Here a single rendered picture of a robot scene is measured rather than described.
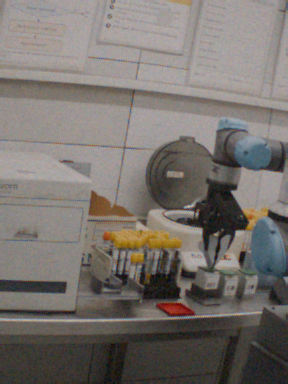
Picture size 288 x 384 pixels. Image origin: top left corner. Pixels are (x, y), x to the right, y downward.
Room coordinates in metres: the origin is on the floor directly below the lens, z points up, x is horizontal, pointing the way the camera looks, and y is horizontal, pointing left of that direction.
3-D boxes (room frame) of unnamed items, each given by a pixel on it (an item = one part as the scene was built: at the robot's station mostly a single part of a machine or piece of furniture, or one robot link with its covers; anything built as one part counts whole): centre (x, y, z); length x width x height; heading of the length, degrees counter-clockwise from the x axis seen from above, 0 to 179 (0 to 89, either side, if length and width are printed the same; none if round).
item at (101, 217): (2.25, 0.17, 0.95); 0.29 x 0.25 x 0.15; 30
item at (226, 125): (2.05, -0.19, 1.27); 0.09 x 0.08 x 0.11; 20
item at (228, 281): (2.09, -0.25, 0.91); 0.05 x 0.04 x 0.07; 30
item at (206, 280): (2.05, -0.19, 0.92); 0.05 x 0.04 x 0.06; 31
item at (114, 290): (1.86, 0.06, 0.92); 0.21 x 0.07 x 0.05; 120
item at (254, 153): (1.97, -0.24, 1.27); 0.11 x 0.11 x 0.08; 20
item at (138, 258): (2.03, -0.04, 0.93); 0.17 x 0.09 x 0.11; 121
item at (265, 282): (2.21, -0.35, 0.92); 0.10 x 0.07 x 0.10; 112
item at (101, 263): (2.13, -0.02, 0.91); 0.20 x 0.10 x 0.07; 120
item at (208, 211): (2.06, -0.19, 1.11); 0.09 x 0.08 x 0.12; 31
